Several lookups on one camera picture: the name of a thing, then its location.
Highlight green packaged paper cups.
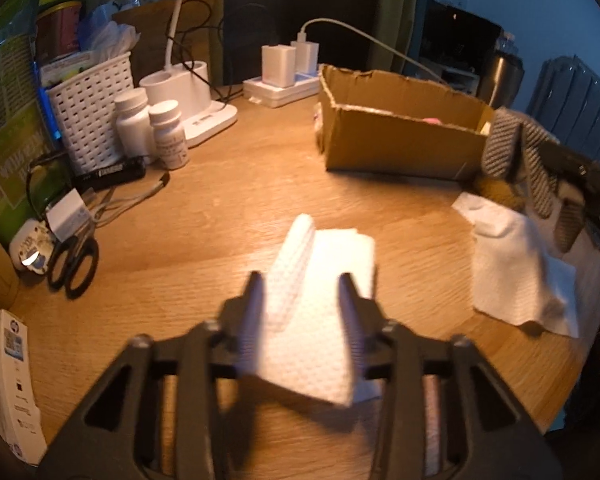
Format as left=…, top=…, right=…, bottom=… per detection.
left=0, top=0, right=67, bottom=241

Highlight steel tumbler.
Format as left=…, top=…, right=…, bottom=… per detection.
left=489, top=52, right=526, bottom=112

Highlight white desk lamp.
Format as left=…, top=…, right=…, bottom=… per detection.
left=139, top=0, right=239, bottom=149

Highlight white wet wipes pack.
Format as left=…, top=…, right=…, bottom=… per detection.
left=0, top=290, right=49, bottom=467

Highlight white woven plastic basket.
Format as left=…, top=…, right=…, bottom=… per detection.
left=45, top=52, right=134, bottom=174

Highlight white charging cable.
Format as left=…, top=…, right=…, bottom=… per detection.
left=299, top=18, right=462, bottom=87

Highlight small white pill bottle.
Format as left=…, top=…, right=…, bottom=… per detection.
left=148, top=100, right=189, bottom=170

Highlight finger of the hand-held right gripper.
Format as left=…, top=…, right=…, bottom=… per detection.
left=536, top=140, right=600, bottom=217
left=554, top=184, right=587, bottom=254

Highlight cardboard box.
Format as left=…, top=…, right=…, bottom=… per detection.
left=317, top=63, right=496, bottom=181

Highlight white charger adapter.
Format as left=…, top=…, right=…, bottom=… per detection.
left=290, top=34, right=321, bottom=76
left=261, top=44, right=298, bottom=87

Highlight translucent plastic bag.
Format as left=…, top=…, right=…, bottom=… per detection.
left=79, top=0, right=142, bottom=58

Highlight small round white case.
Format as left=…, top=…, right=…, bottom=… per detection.
left=9, top=217, right=57, bottom=277

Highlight white power strip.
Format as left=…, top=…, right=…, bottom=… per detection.
left=243, top=71, right=327, bottom=109

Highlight grey knitted sock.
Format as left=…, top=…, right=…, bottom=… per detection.
left=480, top=107, right=583, bottom=221

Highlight red jar with yellow lid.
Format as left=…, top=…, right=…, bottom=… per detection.
left=34, top=2, right=84, bottom=67

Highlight black pen-shaped device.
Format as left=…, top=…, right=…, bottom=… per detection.
left=74, top=157, right=147, bottom=192

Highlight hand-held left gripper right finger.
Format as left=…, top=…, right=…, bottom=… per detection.
left=336, top=273, right=564, bottom=480

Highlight small white card box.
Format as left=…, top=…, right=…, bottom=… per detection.
left=44, top=189, right=92, bottom=239

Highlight black monitor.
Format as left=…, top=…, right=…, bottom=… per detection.
left=424, top=0, right=504, bottom=77

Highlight grey padded bed headboard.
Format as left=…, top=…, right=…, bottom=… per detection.
left=527, top=54, right=600, bottom=173

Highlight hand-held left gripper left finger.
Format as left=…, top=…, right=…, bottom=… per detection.
left=36, top=271, right=266, bottom=480

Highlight black cable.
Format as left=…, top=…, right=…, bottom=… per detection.
left=169, top=0, right=279, bottom=103

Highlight white paper towel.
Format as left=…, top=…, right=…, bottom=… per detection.
left=234, top=212, right=381, bottom=409
left=451, top=191, right=581, bottom=339

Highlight black scissors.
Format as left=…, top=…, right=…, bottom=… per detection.
left=46, top=224, right=101, bottom=299

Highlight brown paper bag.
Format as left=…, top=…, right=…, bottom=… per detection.
left=112, top=0, right=217, bottom=87

